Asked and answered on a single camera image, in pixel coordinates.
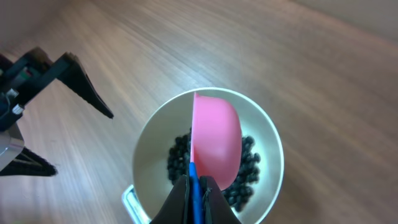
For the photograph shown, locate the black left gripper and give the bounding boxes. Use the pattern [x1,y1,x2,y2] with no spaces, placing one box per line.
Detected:
[1,47,114,177]

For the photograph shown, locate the black beans in bowl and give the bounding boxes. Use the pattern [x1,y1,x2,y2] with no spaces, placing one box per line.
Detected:
[167,133,261,212]

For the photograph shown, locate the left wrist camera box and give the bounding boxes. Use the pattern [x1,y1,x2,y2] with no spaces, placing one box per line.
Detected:
[0,124,24,170]

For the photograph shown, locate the white bowl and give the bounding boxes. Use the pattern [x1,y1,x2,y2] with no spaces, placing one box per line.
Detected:
[132,87,284,223]

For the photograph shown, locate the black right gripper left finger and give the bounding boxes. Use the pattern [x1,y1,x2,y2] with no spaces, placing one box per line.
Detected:
[150,175,190,224]

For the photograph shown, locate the white digital kitchen scale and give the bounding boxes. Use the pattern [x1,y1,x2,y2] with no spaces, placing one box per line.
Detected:
[122,185,151,224]

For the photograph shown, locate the pink scoop blue handle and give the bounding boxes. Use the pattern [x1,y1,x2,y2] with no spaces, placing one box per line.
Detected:
[188,92,242,224]

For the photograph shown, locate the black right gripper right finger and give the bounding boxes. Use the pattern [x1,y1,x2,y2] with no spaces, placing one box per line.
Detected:
[199,176,241,224]

